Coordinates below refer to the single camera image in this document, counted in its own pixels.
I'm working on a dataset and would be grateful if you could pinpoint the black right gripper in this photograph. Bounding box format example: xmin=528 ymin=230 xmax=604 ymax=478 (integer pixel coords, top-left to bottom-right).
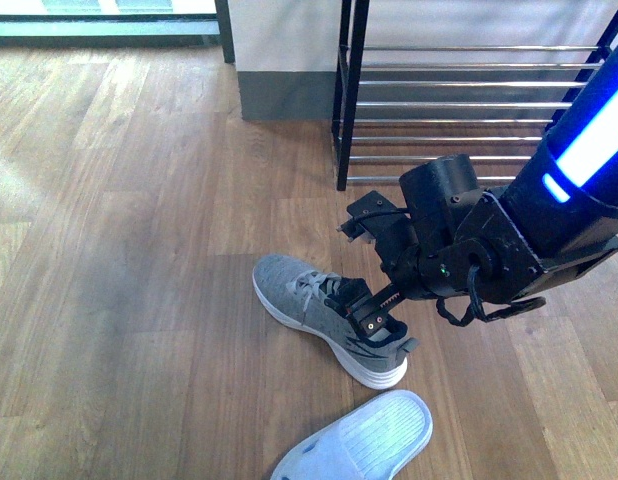
xmin=324 ymin=154 xmax=544 ymax=345

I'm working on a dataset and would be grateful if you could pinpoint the grey sneaker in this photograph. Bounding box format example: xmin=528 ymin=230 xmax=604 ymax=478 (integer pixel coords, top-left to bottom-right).
xmin=252 ymin=254 xmax=418 ymax=390

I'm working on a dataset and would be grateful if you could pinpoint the light blue slipper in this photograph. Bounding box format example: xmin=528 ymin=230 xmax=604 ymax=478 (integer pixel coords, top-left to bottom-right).
xmin=272 ymin=390 xmax=433 ymax=480

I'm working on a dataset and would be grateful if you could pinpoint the black metal shoe rack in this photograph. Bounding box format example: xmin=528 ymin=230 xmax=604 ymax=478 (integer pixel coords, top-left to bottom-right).
xmin=331 ymin=1 xmax=618 ymax=190

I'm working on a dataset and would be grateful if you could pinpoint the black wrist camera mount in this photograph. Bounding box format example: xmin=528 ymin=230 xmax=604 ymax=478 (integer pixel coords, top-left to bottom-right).
xmin=337 ymin=190 xmax=416 ymax=249

